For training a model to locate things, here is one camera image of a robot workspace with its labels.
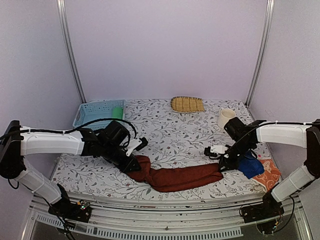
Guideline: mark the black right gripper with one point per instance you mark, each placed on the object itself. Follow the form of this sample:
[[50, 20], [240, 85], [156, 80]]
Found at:
[[223, 161]]

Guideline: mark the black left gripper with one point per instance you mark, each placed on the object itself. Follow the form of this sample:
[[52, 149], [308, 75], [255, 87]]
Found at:
[[126, 167]]

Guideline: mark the brown towel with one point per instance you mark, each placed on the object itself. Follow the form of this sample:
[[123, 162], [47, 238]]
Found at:
[[168, 180]]

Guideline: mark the green microfiber towel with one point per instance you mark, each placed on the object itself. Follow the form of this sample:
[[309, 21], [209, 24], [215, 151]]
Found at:
[[117, 113]]

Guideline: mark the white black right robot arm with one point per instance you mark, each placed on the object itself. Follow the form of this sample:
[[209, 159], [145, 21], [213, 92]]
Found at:
[[295, 146]]

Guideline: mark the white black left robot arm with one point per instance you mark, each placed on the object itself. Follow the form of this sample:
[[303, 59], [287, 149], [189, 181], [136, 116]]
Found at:
[[21, 147]]

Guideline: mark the blue rolled towel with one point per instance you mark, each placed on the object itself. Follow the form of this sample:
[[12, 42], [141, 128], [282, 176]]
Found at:
[[250, 166]]

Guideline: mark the orange patterned towel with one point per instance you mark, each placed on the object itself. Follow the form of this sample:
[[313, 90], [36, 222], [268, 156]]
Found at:
[[271, 175]]

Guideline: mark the cream cylindrical cup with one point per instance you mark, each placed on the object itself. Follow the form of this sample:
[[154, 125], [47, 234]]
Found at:
[[225, 114]]

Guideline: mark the light blue plastic basket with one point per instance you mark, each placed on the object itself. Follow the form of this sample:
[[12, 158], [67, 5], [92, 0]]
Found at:
[[95, 110]]

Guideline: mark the woven bamboo tray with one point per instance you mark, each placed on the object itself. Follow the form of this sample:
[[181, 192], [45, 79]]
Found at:
[[186, 104]]

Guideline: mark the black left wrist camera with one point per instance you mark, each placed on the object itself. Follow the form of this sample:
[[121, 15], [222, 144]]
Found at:
[[115, 133]]

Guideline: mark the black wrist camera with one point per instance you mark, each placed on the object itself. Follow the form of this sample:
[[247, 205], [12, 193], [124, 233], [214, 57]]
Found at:
[[235, 128], [115, 133]]

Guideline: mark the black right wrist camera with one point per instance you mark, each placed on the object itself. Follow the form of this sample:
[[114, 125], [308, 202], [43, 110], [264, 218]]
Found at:
[[235, 128]]

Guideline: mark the aluminium front rail base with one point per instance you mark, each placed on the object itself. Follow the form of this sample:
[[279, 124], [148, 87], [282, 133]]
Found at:
[[201, 219]]

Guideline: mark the right aluminium frame post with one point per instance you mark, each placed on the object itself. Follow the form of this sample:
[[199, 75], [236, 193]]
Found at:
[[261, 52]]

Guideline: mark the aluminium frame post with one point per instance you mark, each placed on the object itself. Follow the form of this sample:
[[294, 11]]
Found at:
[[261, 52], [61, 6]]

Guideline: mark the left aluminium frame post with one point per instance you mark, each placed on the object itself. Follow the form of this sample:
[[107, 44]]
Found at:
[[61, 6]]

